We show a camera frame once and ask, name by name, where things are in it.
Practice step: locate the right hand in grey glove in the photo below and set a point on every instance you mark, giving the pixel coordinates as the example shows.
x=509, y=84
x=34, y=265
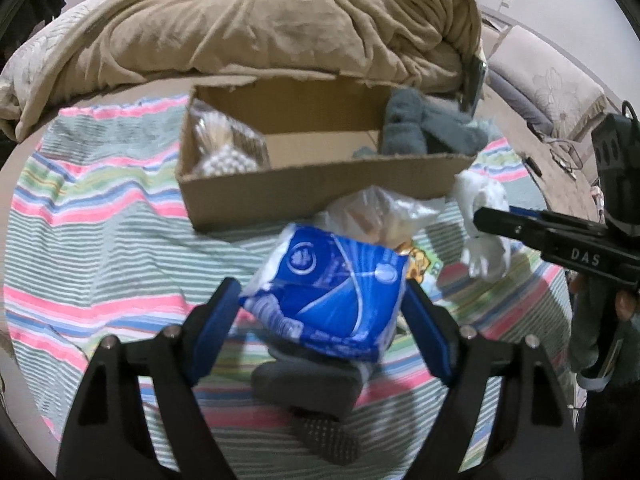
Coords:
x=597, y=310

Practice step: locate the cartoon tissue pack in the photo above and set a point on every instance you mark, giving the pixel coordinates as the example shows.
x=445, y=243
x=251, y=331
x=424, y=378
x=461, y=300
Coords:
x=424, y=266

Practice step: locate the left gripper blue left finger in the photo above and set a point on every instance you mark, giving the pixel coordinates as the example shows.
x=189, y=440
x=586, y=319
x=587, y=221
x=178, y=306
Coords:
x=209, y=325

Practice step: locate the beige fleece blanket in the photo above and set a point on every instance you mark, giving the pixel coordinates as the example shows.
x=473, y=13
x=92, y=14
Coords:
x=104, y=44

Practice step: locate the grey pillow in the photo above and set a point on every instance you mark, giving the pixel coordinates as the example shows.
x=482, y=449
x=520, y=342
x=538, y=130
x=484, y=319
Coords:
x=536, y=120

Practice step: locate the white floral pillow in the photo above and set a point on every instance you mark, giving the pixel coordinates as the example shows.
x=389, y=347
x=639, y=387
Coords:
x=556, y=86

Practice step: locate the small black car key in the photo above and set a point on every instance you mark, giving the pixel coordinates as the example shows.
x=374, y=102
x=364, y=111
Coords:
x=531, y=165

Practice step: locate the dark grey grip sock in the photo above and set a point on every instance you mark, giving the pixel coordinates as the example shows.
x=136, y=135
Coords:
x=319, y=392

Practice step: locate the clear plastic zip bag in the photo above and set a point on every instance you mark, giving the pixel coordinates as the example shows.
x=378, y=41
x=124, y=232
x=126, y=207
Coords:
x=378, y=216

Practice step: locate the striped colourful towel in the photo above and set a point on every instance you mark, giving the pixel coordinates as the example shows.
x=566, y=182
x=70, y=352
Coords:
x=99, y=243

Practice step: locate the grey knitted gloves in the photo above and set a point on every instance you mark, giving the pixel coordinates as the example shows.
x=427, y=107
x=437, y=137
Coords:
x=416, y=126

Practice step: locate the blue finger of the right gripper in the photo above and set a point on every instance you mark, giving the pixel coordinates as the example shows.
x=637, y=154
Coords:
x=532, y=233
x=531, y=213

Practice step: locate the eyeglasses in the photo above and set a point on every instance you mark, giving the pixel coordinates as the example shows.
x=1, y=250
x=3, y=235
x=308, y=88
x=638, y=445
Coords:
x=566, y=153

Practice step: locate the open cardboard box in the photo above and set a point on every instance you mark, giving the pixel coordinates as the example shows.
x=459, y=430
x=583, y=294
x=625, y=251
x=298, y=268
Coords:
x=312, y=130

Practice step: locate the blue tissue pack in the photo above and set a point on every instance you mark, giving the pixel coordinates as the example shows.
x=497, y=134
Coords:
x=328, y=293

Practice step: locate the cotton swabs bag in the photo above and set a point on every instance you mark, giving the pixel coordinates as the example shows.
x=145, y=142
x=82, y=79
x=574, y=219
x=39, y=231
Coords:
x=224, y=145

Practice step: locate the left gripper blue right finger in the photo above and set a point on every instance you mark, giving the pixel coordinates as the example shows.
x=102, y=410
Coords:
x=433, y=329

